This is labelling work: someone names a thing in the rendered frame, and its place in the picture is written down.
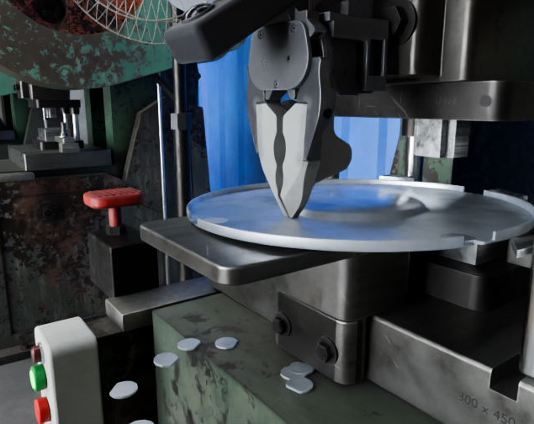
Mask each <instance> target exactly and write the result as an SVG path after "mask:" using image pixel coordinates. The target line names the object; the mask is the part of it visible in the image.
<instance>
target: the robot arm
mask: <svg viewBox="0 0 534 424"><path fill-rule="evenodd" d="M252 33H254V34H253V36H252V38H251V49H250V55H249V65H248V66H247V71H248V84H247V95H246V103H247V113H248V119H249V123H250V127H251V133H252V137H253V141H254V145H255V148H256V153H257V154H258V155H259V157H260V161H261V164H262V169H263V171H264V173H265V175H266V178H267V181H268V182H269V185H270V187H271V189H272V192H273V194H274V196H275V198H276V200H277V202H278V204H279V206H280V209H281V211H282V212H283V214H284V216H286V217H289V218H298V217H299V215H300V213H301V212H302V210H303V209H304V207H305V205H306V204H307V202H308V200H309V196H310V194H311V191H312V188H313V187H314V185H315V184H316V183H318V182H320V181H322V180H324V179H326V178H329V177H331V176H333V175H335V174H337V173H339V172H342V171H344V170H346V169H347V168H348V166H349V165H350V163H351V160H352V148H351V146H350V145H349V144H348V143H347V142H345V141H344V140H342V139H341V138H339V137H338V136H337V135H336V133H335V131H334V118H335V114H334V108H335V105H336V95H339V96H359V94H366V93H372V92H373V91H385V90H386V74H387V58H388V42H389V21H388V20H382V19H373V0H214V1H213V2H211V3H200V4H196V5H194V6H192V7H191V8H190V9H189V10H188V11H187V12H186V13H185V14H184V15H183V16H182V19H181V20H180V21H179V23H177V24H175V25H173V26H172V27H171V28H169V29H167V30H166V32H165V34H164V39H165V41H166V43H167V45H168V47H169V49H170V51H171V52H172V54H173V56H174V58H175V60H176V61H177V62H178V63H180V64H187V63H194V62H212V61H217V60H219V59H221V58H223V57H224V56H225V55H226V54H227V53H228V52H229V51H230V49H231V48H232V47H233V46H234V45H236V44H238V43H239V42H241V41H242V40H243V39H245V38H246V37H247V36H249V35H250V34H252ZM375 40H381V41H382V54H381V71H380V76H374V75H373V74H374V57H375ZM286 93H288V95H289V97H290V100H285V101H283V102H282V103H281V100H280V99H281V98H282V97H283V96H284V95H285V94H286ZM291 99H297V102H298V103H297V102H296V101H294V100H291Z"/></svg>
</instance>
